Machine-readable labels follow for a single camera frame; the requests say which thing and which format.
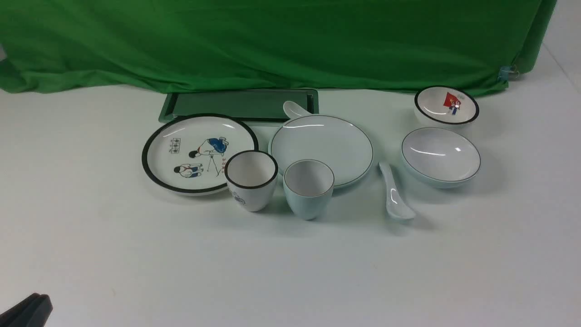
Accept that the pale blue cup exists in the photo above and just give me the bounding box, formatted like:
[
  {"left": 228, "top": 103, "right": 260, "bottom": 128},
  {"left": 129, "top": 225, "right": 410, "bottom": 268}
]
[{"left": 283, "top": 159, "right": 335, "bottom": 221}]

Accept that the pale blue spoon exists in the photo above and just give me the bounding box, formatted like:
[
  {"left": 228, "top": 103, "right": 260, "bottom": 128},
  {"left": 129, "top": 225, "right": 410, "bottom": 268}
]
[{"left": 378, "top": 161, "right": 416, "bottom": 221}]

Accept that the white spoon behind plate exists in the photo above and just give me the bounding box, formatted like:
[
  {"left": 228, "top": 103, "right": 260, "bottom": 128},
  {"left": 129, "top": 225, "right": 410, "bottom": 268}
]
[{"left": 283, "top": 101, "right": 311, "bottom": 119}]

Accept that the pale blue bowl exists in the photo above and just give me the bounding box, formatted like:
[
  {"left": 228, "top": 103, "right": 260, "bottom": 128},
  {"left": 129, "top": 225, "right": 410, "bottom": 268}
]
[{"left": 400, "top": 128, "right": 481, "bottom": 189}]

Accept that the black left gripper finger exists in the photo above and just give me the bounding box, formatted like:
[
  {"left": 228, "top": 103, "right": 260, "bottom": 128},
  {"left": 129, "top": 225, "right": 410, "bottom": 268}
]
[{"left": 0, "top": 292, "right": 53, "bottom": 327}]

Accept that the dark green rectangular tray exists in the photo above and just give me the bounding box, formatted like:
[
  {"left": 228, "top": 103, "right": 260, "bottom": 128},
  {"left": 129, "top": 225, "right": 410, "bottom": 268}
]
[{"left": 158, "top": 89, "right": 318, "bottom": 124}]

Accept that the pale blue plate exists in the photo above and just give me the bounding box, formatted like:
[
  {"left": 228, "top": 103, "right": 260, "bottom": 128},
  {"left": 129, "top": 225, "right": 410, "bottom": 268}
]
[{"left": 268, "top": 114, "right": 374, "bottom": 188}]

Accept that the blue binder clip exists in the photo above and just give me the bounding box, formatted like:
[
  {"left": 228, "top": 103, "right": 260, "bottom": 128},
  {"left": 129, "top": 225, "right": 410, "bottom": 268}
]
[{"left": 497, "top": 64, "right": 520, "bottom": 81}]

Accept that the white cup with black rim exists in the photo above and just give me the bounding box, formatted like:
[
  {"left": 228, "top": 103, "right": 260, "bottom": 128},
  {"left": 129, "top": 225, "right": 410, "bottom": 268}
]
[{"left": 224, "top": 150, "right": 279, "bottom": 213}]

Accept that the white bowl with red flag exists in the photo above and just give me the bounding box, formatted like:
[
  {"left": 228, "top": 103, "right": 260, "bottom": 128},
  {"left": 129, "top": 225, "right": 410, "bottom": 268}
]
[{"left": 414, "top": 85, "right": 480, "bottom": 129}]

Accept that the green backdrop cloth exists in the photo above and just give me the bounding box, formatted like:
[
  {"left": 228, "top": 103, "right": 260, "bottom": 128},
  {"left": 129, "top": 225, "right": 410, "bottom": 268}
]
[{"left": 0, "top": 0, "right": 556, "bottom": 95}]

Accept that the white plate with cartoon figures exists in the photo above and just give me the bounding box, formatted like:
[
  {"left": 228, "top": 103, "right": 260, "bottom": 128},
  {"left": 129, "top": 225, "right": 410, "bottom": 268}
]
[{"left": 141, "top": 114, "right": 259, "bottom": 196}]

